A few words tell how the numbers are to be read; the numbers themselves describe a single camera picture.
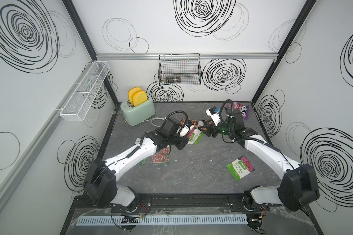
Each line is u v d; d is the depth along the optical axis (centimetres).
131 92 96
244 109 114
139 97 96
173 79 89
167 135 61
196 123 106
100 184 41
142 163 87
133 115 97
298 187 41
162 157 90
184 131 69
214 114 69
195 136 81
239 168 86
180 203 76
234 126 63
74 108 71
